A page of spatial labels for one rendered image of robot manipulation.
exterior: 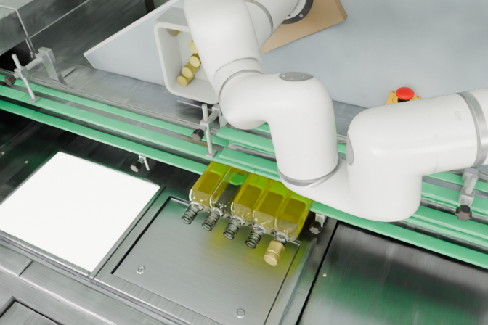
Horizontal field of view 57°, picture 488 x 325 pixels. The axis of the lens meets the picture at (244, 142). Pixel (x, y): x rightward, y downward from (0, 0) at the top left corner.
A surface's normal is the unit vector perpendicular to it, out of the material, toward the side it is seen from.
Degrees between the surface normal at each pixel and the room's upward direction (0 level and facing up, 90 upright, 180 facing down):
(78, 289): 90
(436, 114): 72
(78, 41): 90
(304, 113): 37
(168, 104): 90
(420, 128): 59
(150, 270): 90
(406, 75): 0
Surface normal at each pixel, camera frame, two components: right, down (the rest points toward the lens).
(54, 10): 0.90, 0.26
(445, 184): -0.06, -0.73
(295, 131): -0.26, 0.60
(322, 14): -0.44, 0.62
